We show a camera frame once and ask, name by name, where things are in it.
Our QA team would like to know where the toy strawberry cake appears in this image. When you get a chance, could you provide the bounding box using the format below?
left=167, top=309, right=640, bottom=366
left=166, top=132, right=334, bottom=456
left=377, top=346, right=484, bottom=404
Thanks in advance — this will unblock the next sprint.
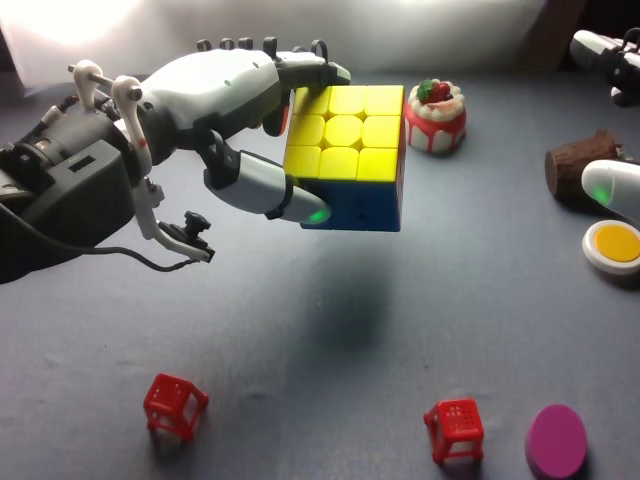
left=403, top=78, right=469, bottom=158

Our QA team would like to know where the magenta round disc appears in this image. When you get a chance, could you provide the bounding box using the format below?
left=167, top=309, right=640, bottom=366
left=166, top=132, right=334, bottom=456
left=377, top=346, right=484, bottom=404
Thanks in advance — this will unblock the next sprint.
left=525, top=404, right=589, bottom=480

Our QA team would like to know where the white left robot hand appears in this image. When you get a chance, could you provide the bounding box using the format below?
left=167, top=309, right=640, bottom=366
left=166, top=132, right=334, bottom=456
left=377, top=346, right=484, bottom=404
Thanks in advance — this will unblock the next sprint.
left=134, top=35, right=352, bottom=227

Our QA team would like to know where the Rubik's cube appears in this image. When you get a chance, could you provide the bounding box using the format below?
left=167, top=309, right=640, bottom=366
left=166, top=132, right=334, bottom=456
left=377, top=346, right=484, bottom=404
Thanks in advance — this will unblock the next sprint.
left=282, top=84, right=406, bottom=234

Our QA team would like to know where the grey table cloth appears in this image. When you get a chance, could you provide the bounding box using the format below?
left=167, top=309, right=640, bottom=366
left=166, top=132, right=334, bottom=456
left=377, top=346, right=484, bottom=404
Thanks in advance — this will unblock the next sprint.
left=0, top=69, right=640, bottom=480

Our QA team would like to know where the red toy stool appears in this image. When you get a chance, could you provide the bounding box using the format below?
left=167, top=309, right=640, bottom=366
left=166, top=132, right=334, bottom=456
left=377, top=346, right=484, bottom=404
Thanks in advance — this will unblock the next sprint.
left=143, top=372, right=211, bottom=442
left=423, top=398, right=487, bottom=466

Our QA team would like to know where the black camera cable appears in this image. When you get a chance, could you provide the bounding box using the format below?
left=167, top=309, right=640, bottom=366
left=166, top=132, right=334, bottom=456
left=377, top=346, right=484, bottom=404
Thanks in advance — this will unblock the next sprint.
left=14, top=209, right=211, bottom=274

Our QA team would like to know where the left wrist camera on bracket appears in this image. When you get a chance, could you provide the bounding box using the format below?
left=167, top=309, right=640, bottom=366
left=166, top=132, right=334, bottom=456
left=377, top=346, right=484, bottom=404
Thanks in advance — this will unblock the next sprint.
left=144, top=209, right=217, bottom=265

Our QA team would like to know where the brown wooden log piece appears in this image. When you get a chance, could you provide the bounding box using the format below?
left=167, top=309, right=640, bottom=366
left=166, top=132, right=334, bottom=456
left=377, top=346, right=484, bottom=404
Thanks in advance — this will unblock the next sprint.
left=544, top=128, right=640, bottom=214

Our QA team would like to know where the brown cardboard panel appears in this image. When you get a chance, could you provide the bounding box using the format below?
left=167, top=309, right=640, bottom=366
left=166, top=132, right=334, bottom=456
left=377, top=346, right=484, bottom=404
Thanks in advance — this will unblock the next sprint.
left=528, top=0, right=587, bottom=72

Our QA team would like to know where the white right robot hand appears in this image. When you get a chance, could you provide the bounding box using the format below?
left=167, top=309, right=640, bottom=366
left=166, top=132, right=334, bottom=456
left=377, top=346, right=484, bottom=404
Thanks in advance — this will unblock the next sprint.
left=568, top=27, right=640, bottom=226

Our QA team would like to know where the white disc with yellow centre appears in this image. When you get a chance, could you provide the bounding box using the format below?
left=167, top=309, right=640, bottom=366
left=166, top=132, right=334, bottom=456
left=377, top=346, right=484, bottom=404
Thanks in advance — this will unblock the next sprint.
left=581, top=219, right=640, bottom=276

